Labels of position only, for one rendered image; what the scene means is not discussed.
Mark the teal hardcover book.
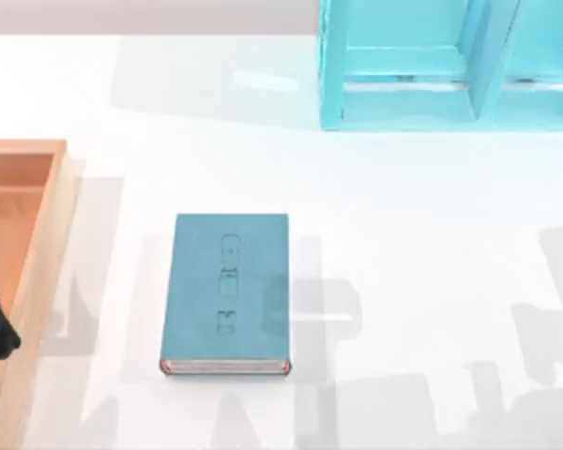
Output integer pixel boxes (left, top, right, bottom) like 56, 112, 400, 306
159, 213, 292, 377

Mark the light blue upright rack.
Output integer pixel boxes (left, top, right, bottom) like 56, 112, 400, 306
317, 0, 563, 132

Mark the shallow salmon-coloured box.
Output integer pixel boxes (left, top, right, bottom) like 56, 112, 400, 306
0, 139, 80, 450

